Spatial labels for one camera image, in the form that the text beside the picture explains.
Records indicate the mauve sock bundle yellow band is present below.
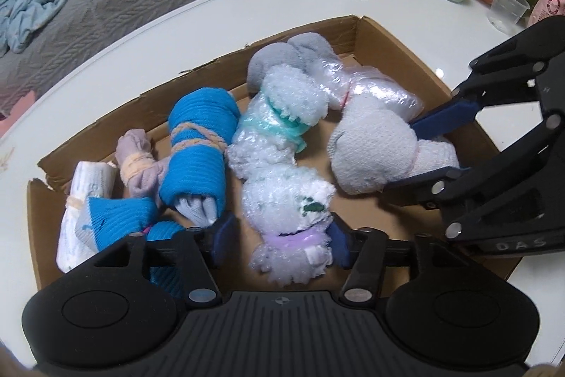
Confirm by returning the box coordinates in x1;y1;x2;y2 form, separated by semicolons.
115;129;171;199

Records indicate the cardboard box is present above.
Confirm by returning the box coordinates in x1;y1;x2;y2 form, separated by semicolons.
26;15;522;294

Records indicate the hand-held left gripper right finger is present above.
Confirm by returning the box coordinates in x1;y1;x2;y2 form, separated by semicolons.
329;216;469;308

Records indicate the bubble wrap bundle teal band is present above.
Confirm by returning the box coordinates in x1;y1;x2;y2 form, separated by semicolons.
227;65;328;182

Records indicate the white terry sock bundle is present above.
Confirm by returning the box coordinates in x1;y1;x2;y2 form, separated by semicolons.
329;99;461;196

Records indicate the bubble wrap bundle purple band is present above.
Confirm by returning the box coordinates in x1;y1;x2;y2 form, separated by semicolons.
242;169;337;286

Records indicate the clear plastic wrap bundle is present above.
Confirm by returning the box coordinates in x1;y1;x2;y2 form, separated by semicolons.
309;59;427;124

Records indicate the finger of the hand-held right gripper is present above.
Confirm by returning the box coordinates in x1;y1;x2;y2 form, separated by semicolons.
383;116;565;244
410;16;565;136

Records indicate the grey sock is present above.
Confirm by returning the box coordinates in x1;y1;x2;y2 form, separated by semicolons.
246;33;341;98

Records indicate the clear plastic cup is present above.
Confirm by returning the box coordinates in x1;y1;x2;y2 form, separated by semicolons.
487;0;531;36

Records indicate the white cloth roll beige band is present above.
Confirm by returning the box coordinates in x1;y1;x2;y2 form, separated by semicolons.
56;160;118;274

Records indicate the blue sock bundle beige band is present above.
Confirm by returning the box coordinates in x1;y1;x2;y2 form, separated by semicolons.
158;88;242;224

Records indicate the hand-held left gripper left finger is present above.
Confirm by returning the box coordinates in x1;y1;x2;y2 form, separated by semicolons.
95;211;238;308

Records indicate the blue sock bundle pink band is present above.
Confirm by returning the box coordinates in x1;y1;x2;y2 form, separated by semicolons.
86;198;187;299

